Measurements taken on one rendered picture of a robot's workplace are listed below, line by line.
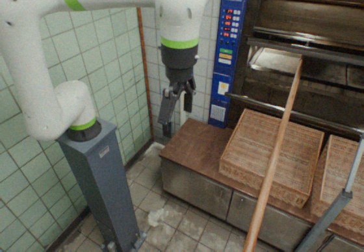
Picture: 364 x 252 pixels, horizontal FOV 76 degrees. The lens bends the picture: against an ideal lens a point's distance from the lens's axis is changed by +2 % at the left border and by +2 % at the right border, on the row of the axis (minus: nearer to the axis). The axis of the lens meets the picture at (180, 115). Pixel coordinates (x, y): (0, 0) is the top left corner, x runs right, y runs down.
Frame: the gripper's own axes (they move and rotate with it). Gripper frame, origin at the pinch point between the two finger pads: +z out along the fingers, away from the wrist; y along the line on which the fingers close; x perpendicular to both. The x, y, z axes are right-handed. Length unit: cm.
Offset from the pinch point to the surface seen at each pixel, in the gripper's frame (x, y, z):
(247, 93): 5, -101, 50
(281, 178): 46, -67, 87
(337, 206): 69, -40, 59
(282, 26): 15, -101, -1
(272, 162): 32.0, -21.1, 25.5
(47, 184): -91, 12, 87
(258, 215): 32.0, 3.5, 25.4
